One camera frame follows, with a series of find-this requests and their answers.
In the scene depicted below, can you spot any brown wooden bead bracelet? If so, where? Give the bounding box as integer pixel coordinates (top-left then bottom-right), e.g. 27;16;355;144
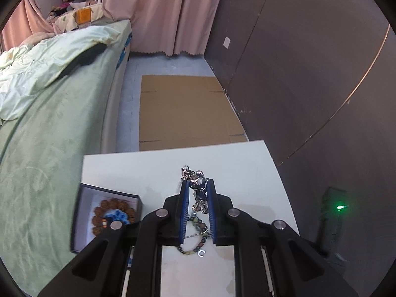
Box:
91;198;137;237

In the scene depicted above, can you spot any black jewelry box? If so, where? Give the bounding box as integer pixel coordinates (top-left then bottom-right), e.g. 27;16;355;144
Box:
71;183;143;253

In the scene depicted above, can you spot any dark stone bead bracelet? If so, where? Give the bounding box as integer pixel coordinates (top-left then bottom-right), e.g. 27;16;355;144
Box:
177;212;210;258

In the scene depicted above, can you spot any silver charm bracelet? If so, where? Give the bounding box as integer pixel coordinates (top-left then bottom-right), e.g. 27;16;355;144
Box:
180;165;209;215

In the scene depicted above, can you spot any black device green light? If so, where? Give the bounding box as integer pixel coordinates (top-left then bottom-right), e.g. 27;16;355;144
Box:
316;187;348;258

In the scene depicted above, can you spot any flat brown cardboard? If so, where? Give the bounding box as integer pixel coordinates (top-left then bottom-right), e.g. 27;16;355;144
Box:
139;75;248;151

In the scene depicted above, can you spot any bed with green sheet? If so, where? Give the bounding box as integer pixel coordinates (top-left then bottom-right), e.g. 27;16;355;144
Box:
1;20;132;296

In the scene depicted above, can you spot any dark garment on bed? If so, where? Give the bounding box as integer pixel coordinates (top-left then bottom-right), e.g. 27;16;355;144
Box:
59;43;107;78

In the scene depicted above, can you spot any dark wooden wardrobe panel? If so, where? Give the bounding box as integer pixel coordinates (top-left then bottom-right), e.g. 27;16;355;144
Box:
203;0;396;254

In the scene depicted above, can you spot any pale green duvet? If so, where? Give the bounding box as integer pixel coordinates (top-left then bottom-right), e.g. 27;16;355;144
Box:
1;25;122;123

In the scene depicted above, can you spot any pink curtain right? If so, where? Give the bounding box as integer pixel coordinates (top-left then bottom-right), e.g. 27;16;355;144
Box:
103;0;220;56

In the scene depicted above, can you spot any pink curtain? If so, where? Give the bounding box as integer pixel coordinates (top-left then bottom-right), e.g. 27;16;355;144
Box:
103;0;220;56
1;0;60;50

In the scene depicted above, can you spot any cream patterned pillow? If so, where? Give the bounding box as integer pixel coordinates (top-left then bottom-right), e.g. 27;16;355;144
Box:
53;3;104;34

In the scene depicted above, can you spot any orange box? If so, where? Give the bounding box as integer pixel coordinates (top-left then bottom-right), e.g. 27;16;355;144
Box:
74;7;92;25

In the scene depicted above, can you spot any pink curtain left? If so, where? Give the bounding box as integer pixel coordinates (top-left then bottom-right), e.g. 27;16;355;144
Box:
1;0;60;50

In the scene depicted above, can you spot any pile of plush toys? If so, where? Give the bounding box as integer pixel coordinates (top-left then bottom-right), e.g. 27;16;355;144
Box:
46;0;96;23

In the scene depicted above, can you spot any white wall socket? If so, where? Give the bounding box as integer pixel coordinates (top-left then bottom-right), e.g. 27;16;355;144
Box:
223;36;230;49

